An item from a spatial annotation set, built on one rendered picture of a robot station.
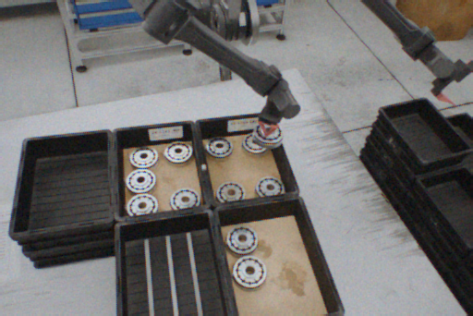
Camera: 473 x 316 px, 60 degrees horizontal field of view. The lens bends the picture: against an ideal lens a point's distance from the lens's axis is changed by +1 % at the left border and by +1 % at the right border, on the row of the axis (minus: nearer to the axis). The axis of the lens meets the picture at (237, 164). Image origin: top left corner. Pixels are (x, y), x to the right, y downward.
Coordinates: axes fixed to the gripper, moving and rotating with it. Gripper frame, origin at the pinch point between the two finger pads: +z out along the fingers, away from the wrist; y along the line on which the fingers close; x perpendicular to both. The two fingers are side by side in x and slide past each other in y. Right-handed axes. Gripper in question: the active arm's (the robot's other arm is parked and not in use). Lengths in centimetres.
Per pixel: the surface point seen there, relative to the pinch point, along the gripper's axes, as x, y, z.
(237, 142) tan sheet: 13.2, 8.3, 22.6
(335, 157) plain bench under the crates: -24, 31, 34
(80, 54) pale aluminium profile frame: 172, 92, 98
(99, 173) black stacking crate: 52, -28, 24
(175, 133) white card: 34.9, -3.0, 18.1
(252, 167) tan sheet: 2.9, -0.7, 22.2
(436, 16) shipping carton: -58, 261, 78
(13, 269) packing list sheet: 60, -67, 37
